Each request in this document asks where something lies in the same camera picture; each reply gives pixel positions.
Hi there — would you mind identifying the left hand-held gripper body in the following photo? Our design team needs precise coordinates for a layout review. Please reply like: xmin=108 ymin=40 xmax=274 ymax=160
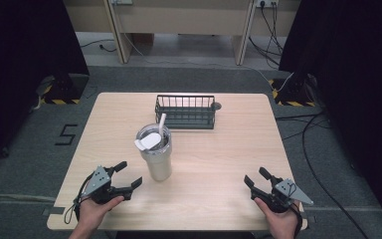
xmin=80 ymin=164 xmax=117 ymax=205

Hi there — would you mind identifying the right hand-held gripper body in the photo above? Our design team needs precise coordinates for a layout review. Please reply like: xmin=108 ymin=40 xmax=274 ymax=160
xmin=261 ymin=178 xmax=314 ymax=214

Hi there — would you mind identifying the steel tumbler with clear lid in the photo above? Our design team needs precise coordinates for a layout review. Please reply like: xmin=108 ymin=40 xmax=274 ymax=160
xmin=133 ymin=122 xmax=173 ymax=182

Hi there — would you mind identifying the black wire basket rack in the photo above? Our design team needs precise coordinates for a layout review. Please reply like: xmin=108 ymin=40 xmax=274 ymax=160
xmin=154 ymin=94 xmax=217 ymax=130

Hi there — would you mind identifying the person's right hand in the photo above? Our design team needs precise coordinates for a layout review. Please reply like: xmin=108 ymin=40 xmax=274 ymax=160
xmin=253 ymin=197 xmax=302 ymax=239

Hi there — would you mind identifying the person's left hand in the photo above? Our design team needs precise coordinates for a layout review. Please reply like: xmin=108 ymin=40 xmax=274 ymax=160
xmin=78 ymin=195 xmax=126 ymax=231

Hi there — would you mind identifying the grey floor tape piece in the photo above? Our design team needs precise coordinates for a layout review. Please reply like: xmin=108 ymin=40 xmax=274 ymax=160
xmin=42 ymin=206 xmax=66 ymax=216

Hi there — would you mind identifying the white drinking straw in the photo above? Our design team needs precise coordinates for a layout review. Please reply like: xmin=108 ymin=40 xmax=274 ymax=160
xmin=157 ymin=113 xmax=167 ymax=137

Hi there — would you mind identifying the stand base with hazard tape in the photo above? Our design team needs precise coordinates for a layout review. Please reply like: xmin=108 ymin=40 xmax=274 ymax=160
xmin=35 ymin=73 xmax=91 ymax=106
xmin=268 ymin=73 xmax=317 ymax=109

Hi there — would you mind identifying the black curtain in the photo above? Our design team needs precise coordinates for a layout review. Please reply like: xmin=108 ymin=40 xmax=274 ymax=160
xmin=278 ymin=0 xmax=382 ymax=233
xmin=0 ymin=0 xmax=91 ymax=171

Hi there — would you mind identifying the beige wooden desk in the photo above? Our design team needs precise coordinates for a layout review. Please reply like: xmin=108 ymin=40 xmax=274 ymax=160
xmin=63 ymin=0 xmax=302 ymax=67

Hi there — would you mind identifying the black gripper wrist strap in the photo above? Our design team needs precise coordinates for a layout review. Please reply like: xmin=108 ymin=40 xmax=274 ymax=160
xmin=289 ymin=201 xmax=304 ymax=239
xmin=63 ymin=172 xmax=95 ymax=225

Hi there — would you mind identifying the long black floor cable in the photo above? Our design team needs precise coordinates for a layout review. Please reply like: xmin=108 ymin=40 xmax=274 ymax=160
xmin=274 ymin=112 xmax=370 ymax=239

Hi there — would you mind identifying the thin black floor cable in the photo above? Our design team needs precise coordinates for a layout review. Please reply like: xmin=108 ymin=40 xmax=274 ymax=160
xmin=80 ymin=38 xmax=117 ymax=54

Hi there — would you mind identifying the bundle of black cables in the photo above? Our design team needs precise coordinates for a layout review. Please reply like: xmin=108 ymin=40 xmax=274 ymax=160
xmin=248 ymin=0 xmax=286 ymax=70

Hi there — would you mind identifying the white wall socket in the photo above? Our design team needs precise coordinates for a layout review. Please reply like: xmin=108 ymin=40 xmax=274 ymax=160
xmin=256 ymin=0 xmax=280 ymax=9

